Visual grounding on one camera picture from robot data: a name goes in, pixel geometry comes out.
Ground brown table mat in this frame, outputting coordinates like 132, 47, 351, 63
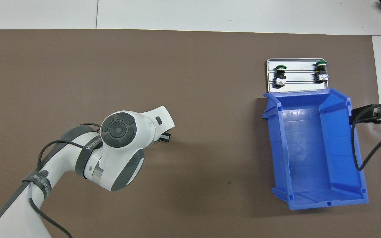
0, 29, 381, 238

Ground green push button yellow mark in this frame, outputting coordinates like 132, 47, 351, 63
314, 60, 329, 83

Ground blue plastic storage bin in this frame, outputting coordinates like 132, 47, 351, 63
262, 88, 369, 211

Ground grey metal tray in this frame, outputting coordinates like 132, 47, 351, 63
266, 58, 330, 93

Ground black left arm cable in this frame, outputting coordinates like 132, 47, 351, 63
28, 123, 102, 238

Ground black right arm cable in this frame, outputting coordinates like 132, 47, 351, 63
351, 107, 381, 171

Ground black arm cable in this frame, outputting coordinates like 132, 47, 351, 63
28, 123, 102, 238
351, 107, 381, 171

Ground green push button switch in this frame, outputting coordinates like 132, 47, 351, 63
274, 65, 287, 88

